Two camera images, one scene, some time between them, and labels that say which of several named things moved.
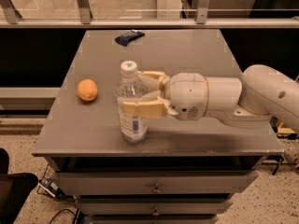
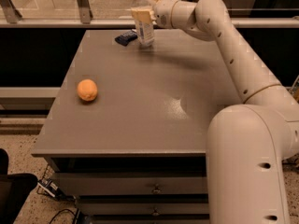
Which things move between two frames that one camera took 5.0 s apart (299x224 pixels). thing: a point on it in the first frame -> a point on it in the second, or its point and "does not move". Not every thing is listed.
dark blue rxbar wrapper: [129, 37] does not move
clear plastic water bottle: [130, 86] -> [145, 32]
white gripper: [187, 93] -> [163, 14]
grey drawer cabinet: [187, 172] does not move
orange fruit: [87, 90] does not move
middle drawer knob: [156, 213] does not move
